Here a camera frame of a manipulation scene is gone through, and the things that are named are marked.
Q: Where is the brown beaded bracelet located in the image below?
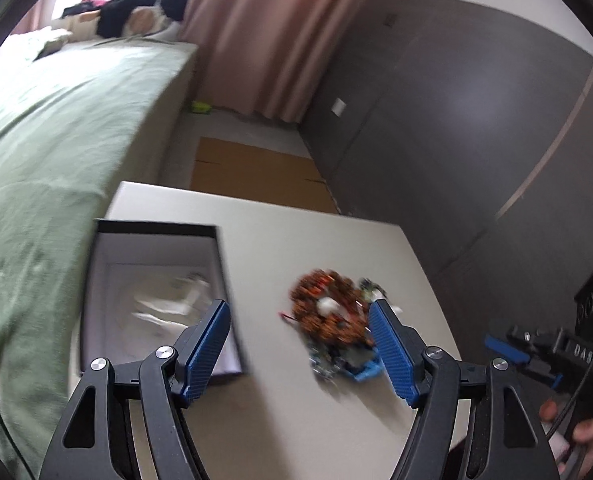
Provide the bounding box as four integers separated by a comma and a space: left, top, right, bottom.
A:
289, 269, 373, 348

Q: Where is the red bead bracelet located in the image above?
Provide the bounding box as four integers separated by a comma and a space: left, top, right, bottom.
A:
307, 337, 383, 384

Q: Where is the person's right hand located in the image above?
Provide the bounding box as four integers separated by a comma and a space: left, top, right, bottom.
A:
539, 400, 593, 463

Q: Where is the pink curtain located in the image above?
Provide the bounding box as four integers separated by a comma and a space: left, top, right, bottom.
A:
179, 0, 392, 123

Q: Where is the pile of dark clothes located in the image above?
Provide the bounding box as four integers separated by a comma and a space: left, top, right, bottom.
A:
64, 0, 198, 40

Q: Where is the crumpled green quilt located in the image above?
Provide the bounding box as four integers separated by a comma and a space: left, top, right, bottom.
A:
7, 26, 73, 57

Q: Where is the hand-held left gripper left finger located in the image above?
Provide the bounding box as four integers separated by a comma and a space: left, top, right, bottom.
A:
39, 299, 232, 480

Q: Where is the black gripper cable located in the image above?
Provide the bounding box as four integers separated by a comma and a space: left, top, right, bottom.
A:
549, 260, 593, 443

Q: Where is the white bed frame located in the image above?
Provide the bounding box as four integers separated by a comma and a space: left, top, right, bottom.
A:
157, 42, 200, 192

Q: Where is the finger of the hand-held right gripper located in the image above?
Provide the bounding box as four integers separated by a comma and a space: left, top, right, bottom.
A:
521, 360, 566, 392
484, 326, 560, 365

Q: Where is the black jewelry box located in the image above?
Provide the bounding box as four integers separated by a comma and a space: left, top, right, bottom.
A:
79, 218, 250, 378

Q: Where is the bed with green cover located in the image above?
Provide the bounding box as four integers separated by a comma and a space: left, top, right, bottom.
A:
0, 30, 200, 476

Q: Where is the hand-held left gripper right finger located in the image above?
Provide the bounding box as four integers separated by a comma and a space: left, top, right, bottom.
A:
367, 299, 562, 480

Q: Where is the flat cardboard sheet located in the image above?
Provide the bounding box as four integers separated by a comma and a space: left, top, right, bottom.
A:
190, 137, 341, 214

